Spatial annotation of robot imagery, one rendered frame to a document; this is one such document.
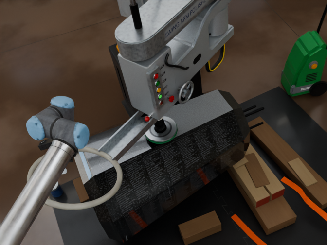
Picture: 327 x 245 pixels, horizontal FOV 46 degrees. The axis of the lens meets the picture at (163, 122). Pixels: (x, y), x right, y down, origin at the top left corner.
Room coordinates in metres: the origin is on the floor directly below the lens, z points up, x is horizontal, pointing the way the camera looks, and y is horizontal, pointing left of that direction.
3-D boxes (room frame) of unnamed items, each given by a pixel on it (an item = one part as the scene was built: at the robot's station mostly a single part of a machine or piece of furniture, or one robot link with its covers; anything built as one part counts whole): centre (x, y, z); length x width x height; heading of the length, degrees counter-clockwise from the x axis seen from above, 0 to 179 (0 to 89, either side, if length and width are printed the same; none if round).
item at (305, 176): (1.51, -0.99, 0.12); 0.25 x 0.10 x 0.01; 13
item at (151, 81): (1.50, 0.00, 1.35); 0.08 x 0.03 x 0.28; 133
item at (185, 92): (1.62, -0.14, 1.18); 0.15 x 0.10 x 0.15; 133
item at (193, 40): (1.89, -0.27, 1.28); 0.74 x 0.23 x 0.49; 133
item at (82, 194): (1.83, 0.80, 0.02); 0.25 x 0.10 x 0.01; 17
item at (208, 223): (1.25, -0.11, 0.07); 0.30 x 0.12 x 0.12; 101
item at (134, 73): (1.68, -0.03, 1.30); 0.36 x 0.22 x 0.45; 133
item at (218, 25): (2.08, -0.45, 1.32); 0.19 x 0.19 x 0.20
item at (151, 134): (1.63, 0.03, 0.85); 0.21 x 0.21 x 0.01
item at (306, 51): (2.51, -1.40, 0.43); 0.35 x 0.35 x 0.87; 1
